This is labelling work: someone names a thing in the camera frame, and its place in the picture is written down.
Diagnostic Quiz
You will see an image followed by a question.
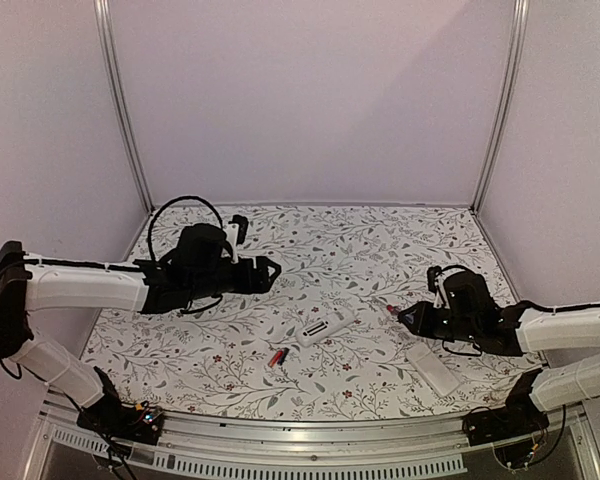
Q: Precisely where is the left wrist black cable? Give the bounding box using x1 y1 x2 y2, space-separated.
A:
147 195 226 261

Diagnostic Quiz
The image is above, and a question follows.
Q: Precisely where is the right aluminium frame post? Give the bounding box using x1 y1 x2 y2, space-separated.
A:
471 0 530 216

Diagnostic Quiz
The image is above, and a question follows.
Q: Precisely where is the floral patterned table mat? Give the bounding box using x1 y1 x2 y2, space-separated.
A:
82 206 541 421

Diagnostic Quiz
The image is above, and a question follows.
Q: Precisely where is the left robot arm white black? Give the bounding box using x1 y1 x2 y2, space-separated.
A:
0 223 282 434

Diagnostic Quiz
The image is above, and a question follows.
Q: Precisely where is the aluminium frame post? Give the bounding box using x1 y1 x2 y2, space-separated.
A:
93 0 154 214
471 0 530 216

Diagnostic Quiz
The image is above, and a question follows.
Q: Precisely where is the small white remote control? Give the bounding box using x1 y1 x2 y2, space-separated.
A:
295 311 356 348

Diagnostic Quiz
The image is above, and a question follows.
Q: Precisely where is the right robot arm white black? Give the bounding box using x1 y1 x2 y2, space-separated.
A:
397 265 600 436

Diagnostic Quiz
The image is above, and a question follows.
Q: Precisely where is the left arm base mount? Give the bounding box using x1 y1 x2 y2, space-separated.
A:
77 397 165 446

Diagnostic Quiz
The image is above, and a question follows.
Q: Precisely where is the left aluminium frame post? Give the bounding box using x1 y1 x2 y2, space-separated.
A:
93 0 154 214

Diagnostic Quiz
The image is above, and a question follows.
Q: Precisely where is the blue battery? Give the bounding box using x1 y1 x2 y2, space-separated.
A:
277 348 290 365

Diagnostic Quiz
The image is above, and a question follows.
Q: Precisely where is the front aluminium rail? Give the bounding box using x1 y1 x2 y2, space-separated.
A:
39 409 596 480

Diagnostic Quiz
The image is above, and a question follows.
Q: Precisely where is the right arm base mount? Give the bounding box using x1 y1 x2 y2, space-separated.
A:
462 398 549 470

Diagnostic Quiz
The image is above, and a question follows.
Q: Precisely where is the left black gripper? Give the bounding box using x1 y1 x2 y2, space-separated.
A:
188 255 281 302

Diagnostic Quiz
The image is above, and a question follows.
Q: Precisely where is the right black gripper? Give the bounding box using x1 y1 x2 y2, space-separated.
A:
400 300 479 343

